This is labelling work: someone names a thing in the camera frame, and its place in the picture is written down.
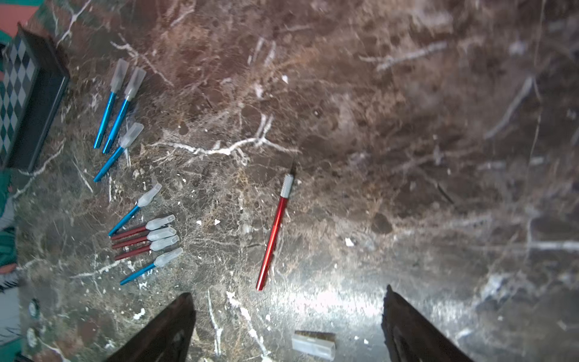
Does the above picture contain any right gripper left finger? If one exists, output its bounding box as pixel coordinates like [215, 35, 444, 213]
[107, 293, 196, 361]

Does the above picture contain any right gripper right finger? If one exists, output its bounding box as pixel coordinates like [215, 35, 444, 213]
[381, 286, 471, 361]

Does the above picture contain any blue knife bottom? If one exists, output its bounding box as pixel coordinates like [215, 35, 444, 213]
[120, 247, 184, 286]

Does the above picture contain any clear protective cap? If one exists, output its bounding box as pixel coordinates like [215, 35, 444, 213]
[291, 332, 336, 361]

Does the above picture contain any red knife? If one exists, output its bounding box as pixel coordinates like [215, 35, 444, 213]
[111, 214, 176, 240]
[115, 235, 179, 261]
[112, 227, 176, 250]
[256, 163, 296, 291]

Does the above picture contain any blue knife far top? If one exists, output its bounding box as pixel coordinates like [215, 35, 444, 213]
[93, 59, 129, 149]

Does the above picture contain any black white checkerboard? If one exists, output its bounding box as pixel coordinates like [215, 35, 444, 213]
[1, 25, 70, 172]

